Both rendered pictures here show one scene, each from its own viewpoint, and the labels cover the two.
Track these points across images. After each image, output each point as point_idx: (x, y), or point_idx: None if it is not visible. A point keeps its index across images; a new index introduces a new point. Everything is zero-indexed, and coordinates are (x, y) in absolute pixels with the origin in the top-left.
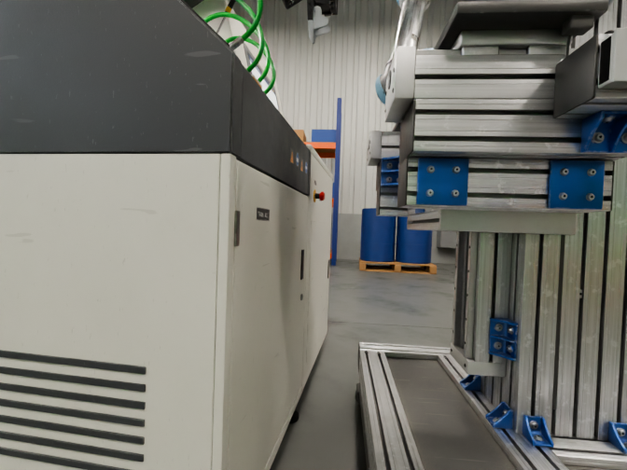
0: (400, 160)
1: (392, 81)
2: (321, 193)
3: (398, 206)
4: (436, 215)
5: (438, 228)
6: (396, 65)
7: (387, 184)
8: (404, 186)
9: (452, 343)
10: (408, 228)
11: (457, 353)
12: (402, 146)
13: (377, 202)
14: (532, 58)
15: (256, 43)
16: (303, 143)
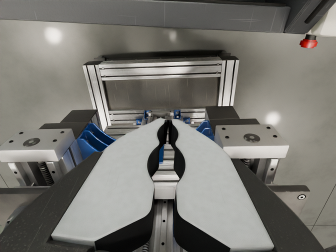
0: (80, 123)
1: (22, 138)
2: (304, 42)
3: (91, 109)
4: (113, 129)
5: (108, 126)
6: (5, 142)
7: (198, 126)
8: (71, 114)
9: (171, 113)
10: (197, 124)
11: (161, 112)
12: (71, 127)
13: (225, 111)
14: None
15: None
16: (226, 30)
